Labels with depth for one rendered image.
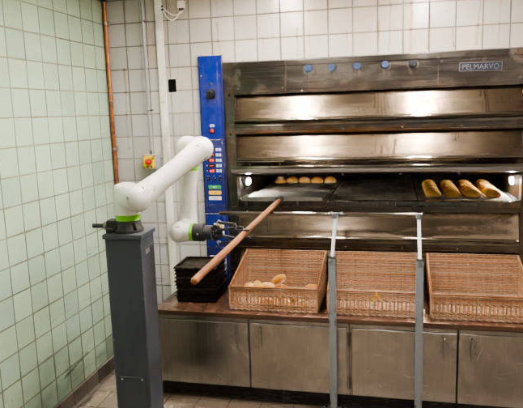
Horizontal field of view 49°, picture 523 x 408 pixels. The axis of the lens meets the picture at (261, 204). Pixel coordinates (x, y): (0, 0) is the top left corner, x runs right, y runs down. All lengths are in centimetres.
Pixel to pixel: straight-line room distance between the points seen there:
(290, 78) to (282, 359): 177
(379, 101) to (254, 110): 81
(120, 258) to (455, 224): 209
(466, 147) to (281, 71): 126
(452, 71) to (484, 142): 47
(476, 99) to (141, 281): 225
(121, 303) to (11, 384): 76
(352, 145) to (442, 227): 78
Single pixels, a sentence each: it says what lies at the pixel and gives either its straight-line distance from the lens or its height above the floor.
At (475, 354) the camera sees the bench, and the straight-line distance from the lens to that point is 352.
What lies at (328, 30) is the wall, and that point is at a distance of 381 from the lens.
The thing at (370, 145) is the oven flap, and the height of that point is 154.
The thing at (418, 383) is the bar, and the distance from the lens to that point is 351.
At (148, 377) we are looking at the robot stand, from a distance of 313.
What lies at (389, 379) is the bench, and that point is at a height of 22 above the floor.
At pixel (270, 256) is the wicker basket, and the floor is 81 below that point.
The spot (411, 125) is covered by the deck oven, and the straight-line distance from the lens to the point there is 376.
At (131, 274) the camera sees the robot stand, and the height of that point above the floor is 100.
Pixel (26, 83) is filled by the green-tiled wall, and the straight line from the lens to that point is 343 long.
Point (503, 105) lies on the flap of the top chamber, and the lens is 380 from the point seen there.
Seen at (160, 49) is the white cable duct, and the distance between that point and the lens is 406.
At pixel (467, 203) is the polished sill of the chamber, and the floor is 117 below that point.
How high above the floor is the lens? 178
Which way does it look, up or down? 9 degrees down
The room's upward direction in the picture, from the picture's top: 2 degrees counter-clockwise
